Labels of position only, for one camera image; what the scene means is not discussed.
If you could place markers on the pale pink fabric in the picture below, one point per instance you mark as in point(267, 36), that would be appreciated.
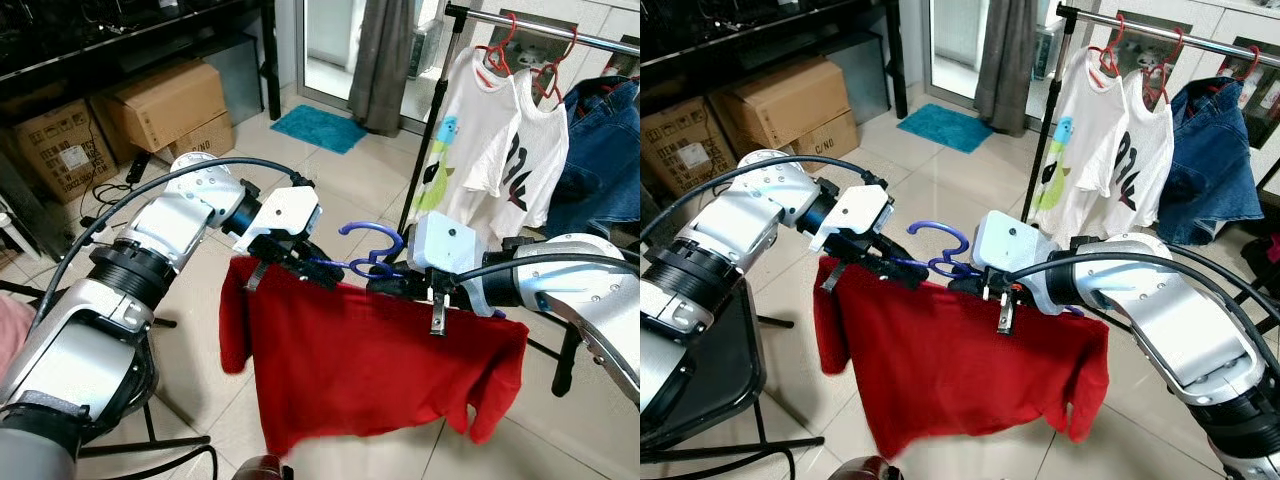
point(10, 332)

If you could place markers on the black shelf rack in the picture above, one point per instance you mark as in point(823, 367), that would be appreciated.
point(130, 45)
point(760, 40)

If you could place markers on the red t-shirt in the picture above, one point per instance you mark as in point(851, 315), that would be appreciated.
point(950, 370)
point(360, 360)

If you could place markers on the red clothes hanger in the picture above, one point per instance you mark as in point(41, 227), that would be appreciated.
point(1160, 72)
point(500, 50)
point(606, 88)
point(1110, 52)
point(555, 72)
point(1245, 68)

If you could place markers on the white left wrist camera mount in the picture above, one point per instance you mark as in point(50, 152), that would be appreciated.
point(855, 212)
point(285, 212)

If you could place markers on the metal clothes rack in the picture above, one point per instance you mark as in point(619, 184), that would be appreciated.
point(1048, 100)
point(438, 100)

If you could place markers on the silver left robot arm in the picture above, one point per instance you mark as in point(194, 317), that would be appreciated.
point(90, 340)
point(740, 215)

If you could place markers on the robot left leg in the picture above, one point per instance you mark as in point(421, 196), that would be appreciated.
point(262, 468)
point(862, 468)

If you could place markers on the grey metal panel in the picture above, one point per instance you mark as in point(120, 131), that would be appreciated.
point(862, 75)
point(240, 80)

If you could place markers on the black chair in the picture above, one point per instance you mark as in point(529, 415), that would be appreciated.
point(140, 445)
point(700, 390)

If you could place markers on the cardboard box with white label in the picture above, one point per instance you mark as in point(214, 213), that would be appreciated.
point(690, 145)
point(60, 150)

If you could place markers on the large plain cardboard box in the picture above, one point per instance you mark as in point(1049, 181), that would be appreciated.
point(790, 95)
point(165, 100)

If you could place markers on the magenta fabric item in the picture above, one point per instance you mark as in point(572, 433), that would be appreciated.
point(1268, 248)

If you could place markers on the purple clothes hanger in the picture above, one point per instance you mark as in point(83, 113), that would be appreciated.
point(940, 224)
point(368, 227)

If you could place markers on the blue denim jacket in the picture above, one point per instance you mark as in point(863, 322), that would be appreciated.
point(1215, 160)
point(605, 160)

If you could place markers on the teal floor mat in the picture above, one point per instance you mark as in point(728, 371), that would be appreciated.
point(318, 128)
point(945, 128)

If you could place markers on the cardboard box printed C/NO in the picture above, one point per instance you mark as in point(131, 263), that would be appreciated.
point(830, 137)
point(205, 137)

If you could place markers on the grey curtain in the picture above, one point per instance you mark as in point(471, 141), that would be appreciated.
point(382, 65)
point(1008, 65)

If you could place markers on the white glass door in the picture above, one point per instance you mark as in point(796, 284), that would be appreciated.
point(330, 40)
point(955, 40)

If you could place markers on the white t-shirt green print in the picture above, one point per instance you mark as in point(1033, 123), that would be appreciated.
point(470, 130)
point(1085, 130)

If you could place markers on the white glass-front cabinet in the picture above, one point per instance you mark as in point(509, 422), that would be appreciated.
point(600, 15)
point(1200, 15)

